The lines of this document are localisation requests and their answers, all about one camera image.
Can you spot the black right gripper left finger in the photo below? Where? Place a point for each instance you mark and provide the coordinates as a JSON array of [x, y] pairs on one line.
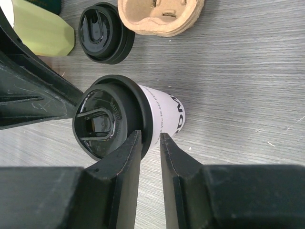
[[102, 196]]

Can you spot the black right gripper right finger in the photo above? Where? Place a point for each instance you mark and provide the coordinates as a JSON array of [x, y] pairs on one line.
[[198, 196]]

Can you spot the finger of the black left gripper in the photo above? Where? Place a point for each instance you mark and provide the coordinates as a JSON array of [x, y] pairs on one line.
[[30, 91]]

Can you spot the black cup lid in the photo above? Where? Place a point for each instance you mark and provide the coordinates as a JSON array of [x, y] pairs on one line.
[[108, 112]]

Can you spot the stack of black lids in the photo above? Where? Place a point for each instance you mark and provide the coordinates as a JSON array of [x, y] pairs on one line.
[[103, 36]]

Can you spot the pale green mug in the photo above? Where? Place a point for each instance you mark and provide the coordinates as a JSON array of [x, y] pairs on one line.
[[43, 32]]

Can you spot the dark green mug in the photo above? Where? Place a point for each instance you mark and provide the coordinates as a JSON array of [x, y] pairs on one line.
[[53, 6]]

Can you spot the cardboard cup carrier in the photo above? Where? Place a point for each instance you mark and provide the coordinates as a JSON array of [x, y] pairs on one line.
[[165, 18]]

